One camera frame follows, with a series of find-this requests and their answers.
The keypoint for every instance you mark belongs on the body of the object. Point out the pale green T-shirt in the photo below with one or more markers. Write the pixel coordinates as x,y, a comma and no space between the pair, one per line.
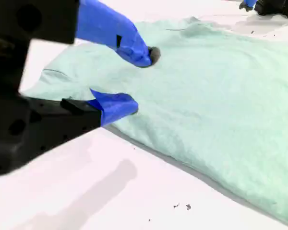
206,95

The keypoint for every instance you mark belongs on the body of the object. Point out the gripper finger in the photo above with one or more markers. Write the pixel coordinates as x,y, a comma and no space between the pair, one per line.
115,107
105,26
247,6

